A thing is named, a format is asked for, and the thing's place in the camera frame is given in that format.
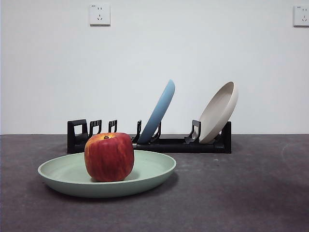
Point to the red apple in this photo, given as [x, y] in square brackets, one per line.
[108, 157]

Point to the green plate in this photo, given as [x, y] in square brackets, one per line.
[72, 186]

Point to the blue plate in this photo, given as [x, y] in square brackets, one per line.
[157, 116]

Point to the black plate rack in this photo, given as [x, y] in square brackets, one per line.
[193, 147]

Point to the cream plate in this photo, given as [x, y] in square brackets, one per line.
[217, 113]

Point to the white wall socket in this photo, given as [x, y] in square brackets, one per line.
[100, 15]
[301, 16]

